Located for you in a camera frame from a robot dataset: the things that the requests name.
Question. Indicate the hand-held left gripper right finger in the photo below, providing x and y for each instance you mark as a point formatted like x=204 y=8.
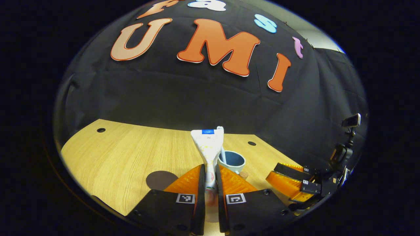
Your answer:
x=219 y=186

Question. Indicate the white toothpaste tube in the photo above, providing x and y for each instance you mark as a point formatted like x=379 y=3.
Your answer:
x=207 y=144

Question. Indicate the dark brown round coaster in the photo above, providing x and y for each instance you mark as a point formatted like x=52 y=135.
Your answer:
x=160 y=179

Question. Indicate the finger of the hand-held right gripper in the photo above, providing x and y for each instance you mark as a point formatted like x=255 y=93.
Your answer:
x=292 y=170
x=285 y=186

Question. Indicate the black backdrop cloth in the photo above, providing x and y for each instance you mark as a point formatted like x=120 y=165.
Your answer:
x=197 y=95

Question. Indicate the white toothbrush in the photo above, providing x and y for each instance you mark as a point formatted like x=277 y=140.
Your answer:
x=223 y=154

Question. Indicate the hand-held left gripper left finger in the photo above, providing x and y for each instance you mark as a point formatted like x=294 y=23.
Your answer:
x=201 y=186

